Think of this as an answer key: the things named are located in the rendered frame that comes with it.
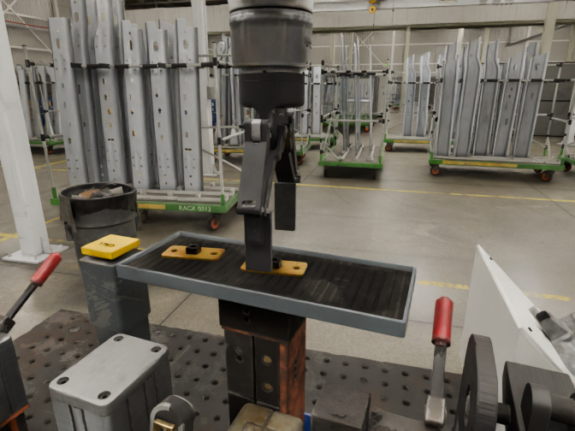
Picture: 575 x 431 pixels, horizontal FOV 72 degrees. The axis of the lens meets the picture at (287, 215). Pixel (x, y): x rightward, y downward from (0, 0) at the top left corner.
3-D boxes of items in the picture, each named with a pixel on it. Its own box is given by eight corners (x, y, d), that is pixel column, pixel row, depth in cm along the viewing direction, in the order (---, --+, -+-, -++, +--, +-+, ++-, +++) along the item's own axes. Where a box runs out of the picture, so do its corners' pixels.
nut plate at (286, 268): (239, 270, 51) (239, 262, 51) (248, 259, 55) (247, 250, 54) (303, 277, 50) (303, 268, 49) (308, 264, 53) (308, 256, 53)
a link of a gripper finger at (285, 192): (274, 182, 55) (275, 181, 56) (275, 229, 58) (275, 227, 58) (294, 184, 55) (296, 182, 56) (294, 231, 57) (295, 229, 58)
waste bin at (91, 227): (56, 297, 274) (35, 196, 252) (107, 265, 324) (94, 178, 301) (118, 306, 262) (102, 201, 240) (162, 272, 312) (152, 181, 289)
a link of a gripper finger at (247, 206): (263, 197, 42) (255, 205, 39) (264, 241, 43) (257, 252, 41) (250, 196, 42) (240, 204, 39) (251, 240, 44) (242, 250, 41)
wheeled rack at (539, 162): (426, 176, 647) (439, 61, 593) (425, 165, 738) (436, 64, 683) (560, 184, 592) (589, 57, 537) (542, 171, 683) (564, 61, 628)
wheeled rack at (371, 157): (381, 181, 608) (390, 58, 554) (317, 178, 631) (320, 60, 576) (382, 160, 785) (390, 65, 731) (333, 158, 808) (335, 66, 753)
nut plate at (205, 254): (160, 256, 55) (159, 249, 55) (172, 246, 59) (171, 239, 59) (217, 261, 54) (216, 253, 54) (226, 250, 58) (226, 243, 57)
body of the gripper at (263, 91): (297, 69, 40) (296, 160, 43) (310, 72, 48) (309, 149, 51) (227, 70, 41) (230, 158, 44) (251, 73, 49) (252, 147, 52)
